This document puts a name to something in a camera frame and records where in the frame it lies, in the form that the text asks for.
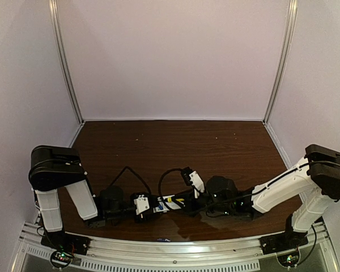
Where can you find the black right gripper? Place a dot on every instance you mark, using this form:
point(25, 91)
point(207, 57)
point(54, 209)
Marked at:
point(192, 202)

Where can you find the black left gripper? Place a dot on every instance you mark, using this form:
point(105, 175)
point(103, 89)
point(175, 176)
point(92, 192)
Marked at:
point(152, 209)

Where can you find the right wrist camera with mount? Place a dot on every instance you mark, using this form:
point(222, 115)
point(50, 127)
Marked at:
point(193, 179)

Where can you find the aluminium front rail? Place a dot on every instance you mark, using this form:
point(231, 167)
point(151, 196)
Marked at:
point(219, 255)

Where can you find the purple battery in remote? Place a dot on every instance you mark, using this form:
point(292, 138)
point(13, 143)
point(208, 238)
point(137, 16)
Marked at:
point(163, 240)

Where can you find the aluminium corner post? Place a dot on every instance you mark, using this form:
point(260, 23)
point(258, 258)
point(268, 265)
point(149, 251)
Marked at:
point(285, 50)
point(54, 15)

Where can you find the yellow handled screwdriver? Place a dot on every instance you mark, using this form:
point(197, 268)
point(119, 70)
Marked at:
point(173, 199)

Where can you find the white remote control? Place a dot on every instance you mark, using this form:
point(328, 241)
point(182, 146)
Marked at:
point(167, 206)

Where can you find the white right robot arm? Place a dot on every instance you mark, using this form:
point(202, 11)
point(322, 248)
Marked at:
point(318, 171)

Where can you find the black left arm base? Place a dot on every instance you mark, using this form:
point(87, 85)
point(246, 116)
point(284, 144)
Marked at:
point(66, 246)

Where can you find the left aluminium corner post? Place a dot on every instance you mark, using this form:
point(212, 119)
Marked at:
point(54, 15)

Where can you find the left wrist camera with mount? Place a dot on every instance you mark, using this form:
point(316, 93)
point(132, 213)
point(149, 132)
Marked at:
point(143, 206)

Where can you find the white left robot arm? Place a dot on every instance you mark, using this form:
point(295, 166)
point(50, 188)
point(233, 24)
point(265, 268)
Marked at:
point(54, 167)

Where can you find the right aluminium corner post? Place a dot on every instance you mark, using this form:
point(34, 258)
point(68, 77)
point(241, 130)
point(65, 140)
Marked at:
point(285, 50)

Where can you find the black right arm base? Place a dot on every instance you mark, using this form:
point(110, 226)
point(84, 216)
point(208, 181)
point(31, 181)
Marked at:
point(287, 240)

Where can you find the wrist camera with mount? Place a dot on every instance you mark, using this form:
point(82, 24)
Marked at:
point(143, 206)
point(193, 179)

